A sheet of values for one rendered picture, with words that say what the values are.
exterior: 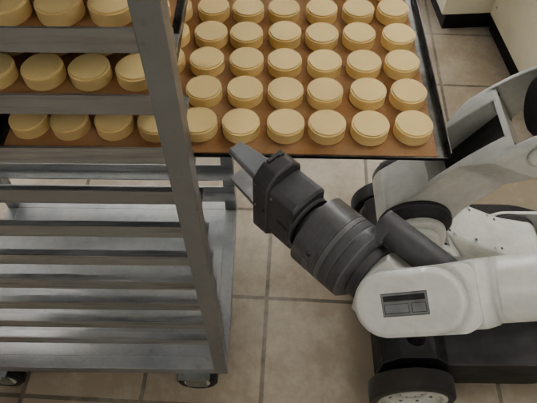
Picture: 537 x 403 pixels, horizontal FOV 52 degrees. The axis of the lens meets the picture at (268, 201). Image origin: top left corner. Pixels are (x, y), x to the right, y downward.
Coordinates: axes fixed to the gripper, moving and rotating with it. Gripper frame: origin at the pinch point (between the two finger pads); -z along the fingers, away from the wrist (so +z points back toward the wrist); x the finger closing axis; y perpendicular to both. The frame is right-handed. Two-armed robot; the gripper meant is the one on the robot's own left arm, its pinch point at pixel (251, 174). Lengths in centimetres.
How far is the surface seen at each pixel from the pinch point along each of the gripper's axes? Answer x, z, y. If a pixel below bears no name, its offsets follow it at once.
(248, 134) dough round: 0.4, -4.9, -4.0
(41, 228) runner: -18.1, -25.2, 20.8
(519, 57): -73, -16, -144
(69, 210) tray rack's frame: -73, -69, 6
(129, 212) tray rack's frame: -73, -57, -6
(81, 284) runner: -36.6, -24.2, 19.9
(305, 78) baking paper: -1.2, -8.3, -18.5
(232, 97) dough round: 0.4, -11.4, -7.2
